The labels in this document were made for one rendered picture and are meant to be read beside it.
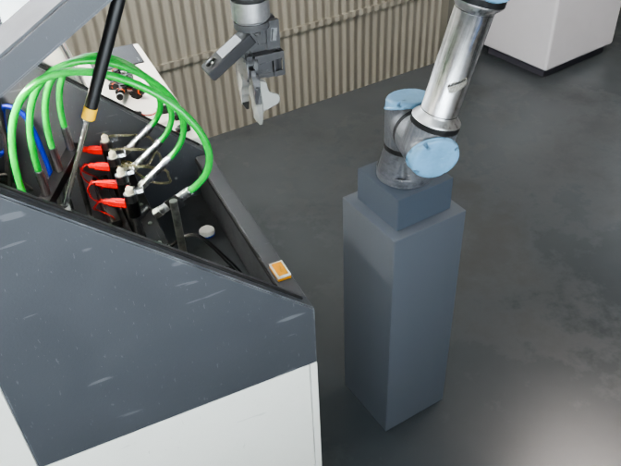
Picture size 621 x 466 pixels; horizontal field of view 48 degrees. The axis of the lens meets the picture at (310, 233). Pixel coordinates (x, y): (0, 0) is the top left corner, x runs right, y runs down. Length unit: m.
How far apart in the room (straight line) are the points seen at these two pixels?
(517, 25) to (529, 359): 2.39
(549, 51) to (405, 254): 2.71
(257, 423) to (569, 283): 1.72
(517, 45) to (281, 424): 3.33
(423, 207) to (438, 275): 0.24
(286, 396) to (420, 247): 0.58
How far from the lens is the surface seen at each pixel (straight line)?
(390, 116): 1.75
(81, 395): 1.36
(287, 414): 1.62
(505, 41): 4.59
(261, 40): 1.46
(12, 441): 1.41
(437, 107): 1.60
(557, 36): 4.40
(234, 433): 1.59
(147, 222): 1.64
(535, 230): 3.22
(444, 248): 1.96
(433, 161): 1.63
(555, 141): 3.88
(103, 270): 1.18
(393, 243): 1.81
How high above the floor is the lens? 1.94
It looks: 39 degrees down
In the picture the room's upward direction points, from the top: 3 degrees counter-clockwise
